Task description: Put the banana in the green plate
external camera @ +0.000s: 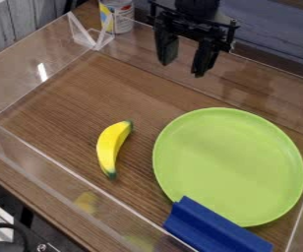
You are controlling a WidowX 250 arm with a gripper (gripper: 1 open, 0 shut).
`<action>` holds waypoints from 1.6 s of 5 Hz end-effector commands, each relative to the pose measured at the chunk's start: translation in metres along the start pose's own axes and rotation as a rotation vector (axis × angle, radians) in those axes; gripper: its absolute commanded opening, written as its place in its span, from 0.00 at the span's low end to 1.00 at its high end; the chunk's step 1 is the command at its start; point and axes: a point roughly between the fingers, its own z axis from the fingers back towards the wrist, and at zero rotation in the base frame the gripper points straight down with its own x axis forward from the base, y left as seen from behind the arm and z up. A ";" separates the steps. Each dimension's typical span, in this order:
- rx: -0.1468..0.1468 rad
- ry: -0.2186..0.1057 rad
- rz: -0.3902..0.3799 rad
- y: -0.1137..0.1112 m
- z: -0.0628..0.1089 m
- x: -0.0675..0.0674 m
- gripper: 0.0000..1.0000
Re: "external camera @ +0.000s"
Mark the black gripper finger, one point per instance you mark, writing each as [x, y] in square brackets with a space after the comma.
[167, 44]
[204, 57]

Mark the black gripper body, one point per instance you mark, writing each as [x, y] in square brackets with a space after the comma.
[195, 19]

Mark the yellow toy banana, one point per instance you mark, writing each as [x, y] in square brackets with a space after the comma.
[110, 141]

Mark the green round plate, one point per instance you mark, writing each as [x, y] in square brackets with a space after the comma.
[232, 161]

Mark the white labelled can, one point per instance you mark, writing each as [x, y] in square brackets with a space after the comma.
[117, 15]

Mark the blue plastic block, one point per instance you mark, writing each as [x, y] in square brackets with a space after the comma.
[208, 232]

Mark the clear acrylic enclosure wall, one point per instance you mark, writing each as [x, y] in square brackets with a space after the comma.
[72, 81]

